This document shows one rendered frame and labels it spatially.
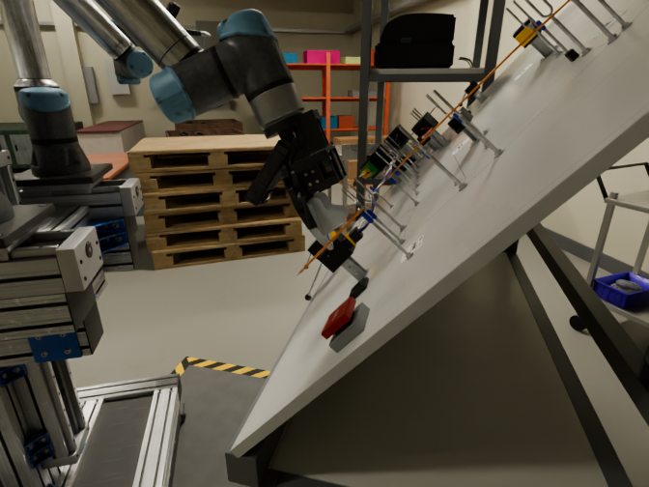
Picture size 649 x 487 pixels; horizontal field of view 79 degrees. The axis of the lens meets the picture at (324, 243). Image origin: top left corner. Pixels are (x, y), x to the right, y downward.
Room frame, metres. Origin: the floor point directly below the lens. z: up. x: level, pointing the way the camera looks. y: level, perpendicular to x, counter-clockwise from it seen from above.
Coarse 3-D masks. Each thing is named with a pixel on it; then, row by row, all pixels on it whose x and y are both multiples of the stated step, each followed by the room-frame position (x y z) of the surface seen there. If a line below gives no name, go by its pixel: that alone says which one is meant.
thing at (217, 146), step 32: (128, 160) 2.93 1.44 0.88; (160, 160) 3.34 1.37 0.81; (192, 160) 3.41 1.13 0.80; (224, 160) 3.12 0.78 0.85; (256, 160) 3.45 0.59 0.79; (160, 192) 2.97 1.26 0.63; (192, 192) 3.04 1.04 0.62; (224, 192) 3.12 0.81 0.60; (160, 224) 2.97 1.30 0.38; (192, 224) 3.07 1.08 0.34; (224, 224) 3.13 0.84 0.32; (256, 224) 3.18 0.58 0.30; (288, 224) 3.29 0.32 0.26; (160, 256) 2.93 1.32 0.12; (224, 256) 3.14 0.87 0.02; (256, 256) 3.17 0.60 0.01
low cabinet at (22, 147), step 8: (0, 128) 7.06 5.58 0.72; (8, 128) 7.06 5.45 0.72; (16, 128) 7.06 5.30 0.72; (24, 128) 7.06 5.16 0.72; (80, 128) 8.27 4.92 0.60; (0, 136) 6.69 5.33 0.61; (8, 136) 6.72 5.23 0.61; (16, 136) 6.75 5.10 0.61; (24, 136) 6.77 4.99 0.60; (8, 144) 6.72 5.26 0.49; (16, 144) 6.74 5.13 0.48; (24, 144) 6.77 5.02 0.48; (16, 152) 6.73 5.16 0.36; (24, 152) 6.76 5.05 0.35; (16, 160) 6.73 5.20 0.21; (24, 160) 6.75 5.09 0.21; (16, 168) 6.76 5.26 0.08; (24, 168) 6.78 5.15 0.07
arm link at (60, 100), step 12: (24, 96) 1.13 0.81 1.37; (36, 96) 1.13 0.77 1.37; (48, 96) 1.15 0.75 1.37; (60, 96) 1.17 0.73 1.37; (24, 108) 1.14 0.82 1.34; (36, 108) 1.13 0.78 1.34; (48, 108) 1.14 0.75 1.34; (60, 108) 1.16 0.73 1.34; (36, 120) 1.13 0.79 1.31; (48, 120) 1.14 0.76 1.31; (60, 120) 1.16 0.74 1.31; (72, 120) 1.20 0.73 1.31; (36, 132) 1.13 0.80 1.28; (48, 132) 1.13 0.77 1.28; (60, 132) 1.15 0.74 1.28; (72, 132) 1.19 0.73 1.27
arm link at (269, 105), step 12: (288, 84) 0.61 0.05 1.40; (264, 96) 0.60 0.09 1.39; (276, 96) 0.59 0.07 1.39; (288, 96) 0.60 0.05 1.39; (252, 108) 0.61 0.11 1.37; (264, 108) 0.60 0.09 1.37; (276, 108) 0.59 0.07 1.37; (288, 108) 0.59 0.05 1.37; (300, 108) 0.61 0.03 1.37; (264, 120) 0.60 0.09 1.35; (276, 120) 0.60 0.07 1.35
